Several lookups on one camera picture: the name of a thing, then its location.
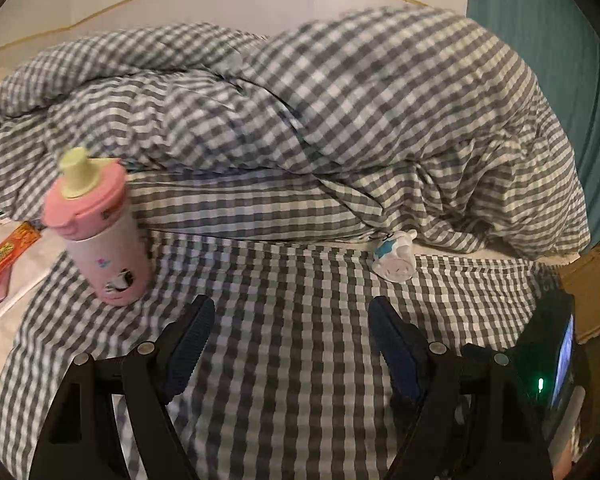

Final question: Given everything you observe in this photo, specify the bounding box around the cardboard box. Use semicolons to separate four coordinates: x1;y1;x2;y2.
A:
555;241;600;343

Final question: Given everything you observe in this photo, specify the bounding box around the clutter at bed edge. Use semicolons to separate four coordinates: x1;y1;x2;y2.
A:
0;230;66;343

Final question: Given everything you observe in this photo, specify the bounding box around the pink drinking bottle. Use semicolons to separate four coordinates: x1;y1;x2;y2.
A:
41;147;154;307

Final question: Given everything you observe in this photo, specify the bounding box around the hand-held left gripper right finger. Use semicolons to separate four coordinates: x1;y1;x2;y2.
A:
369;296;553;480

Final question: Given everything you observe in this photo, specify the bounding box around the orange snack box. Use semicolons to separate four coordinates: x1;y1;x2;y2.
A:
0;221;43;273

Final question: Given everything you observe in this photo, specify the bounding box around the grey checked duvet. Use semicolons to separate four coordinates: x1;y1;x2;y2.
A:
0;7;591;261

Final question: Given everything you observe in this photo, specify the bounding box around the grey checked bed sheet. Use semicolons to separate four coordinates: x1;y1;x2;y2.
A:
0;230;566;480

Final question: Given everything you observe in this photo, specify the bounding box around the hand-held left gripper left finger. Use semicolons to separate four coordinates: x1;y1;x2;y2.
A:
27;295;216;480

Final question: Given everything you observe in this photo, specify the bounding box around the pink flat packet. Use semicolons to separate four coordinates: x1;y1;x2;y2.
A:
0;265;17;308

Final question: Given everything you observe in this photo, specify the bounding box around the teal curtain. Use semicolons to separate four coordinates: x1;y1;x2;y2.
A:
467;0;600;251

